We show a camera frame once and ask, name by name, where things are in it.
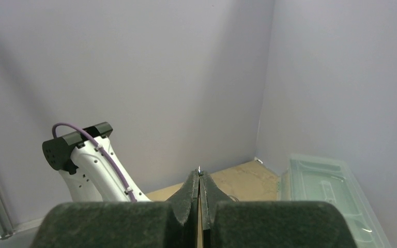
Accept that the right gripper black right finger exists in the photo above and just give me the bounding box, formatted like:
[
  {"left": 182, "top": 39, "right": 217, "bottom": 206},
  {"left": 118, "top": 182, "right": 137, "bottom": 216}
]
[{"left": 199, "top": 172, "right": 357, "bottom": 247}]

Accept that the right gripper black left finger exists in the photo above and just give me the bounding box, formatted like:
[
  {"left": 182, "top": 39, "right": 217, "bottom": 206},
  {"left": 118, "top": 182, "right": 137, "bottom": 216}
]
[{"left": 31, "top": 170, "right": 199, "bottom": 247}]

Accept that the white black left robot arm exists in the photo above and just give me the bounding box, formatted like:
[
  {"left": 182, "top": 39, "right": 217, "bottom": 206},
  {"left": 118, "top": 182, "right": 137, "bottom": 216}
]
[{"left": 42, "top": 122, "right": 150, "bottom": 203}]

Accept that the clear plastic storage box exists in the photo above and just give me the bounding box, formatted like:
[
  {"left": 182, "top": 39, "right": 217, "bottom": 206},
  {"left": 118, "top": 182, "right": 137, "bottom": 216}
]
[{"left": 277, "top": 154, "right": 391, "bottom": 247}]

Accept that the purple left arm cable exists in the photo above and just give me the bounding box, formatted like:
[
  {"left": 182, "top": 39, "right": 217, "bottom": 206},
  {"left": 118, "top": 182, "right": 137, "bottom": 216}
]
[{"left": 51, "top": 122, "right": 138, "bottom": 203}]

